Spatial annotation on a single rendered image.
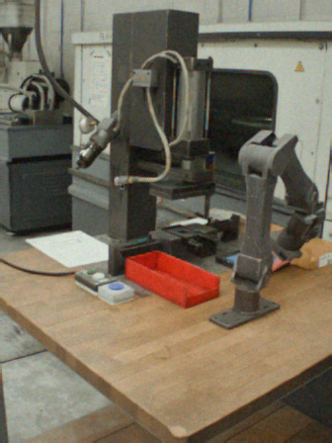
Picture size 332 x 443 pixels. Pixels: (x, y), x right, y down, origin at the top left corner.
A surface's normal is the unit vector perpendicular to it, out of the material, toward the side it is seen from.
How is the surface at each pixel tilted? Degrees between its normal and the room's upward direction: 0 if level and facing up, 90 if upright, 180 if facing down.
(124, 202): 90
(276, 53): 90
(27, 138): 90
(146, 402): 0
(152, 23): 90
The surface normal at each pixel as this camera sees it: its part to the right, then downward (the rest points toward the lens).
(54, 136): 0.61, 0.25
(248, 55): -0.79, 0.14
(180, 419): 0.04, -0.96
